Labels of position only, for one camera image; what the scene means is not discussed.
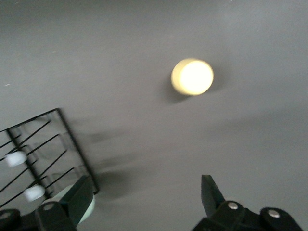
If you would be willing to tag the pale yellow plastic cup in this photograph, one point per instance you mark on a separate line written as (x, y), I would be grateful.
(195, 77)

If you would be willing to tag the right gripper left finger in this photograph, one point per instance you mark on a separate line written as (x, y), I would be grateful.
(72, 209)

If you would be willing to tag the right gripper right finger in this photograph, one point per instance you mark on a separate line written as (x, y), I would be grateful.
(216, 211)

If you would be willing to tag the dark grey table cloth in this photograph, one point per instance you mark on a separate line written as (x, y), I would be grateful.
(216, 144)

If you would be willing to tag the pale green plastic cup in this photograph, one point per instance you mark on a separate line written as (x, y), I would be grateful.
(90, 207)

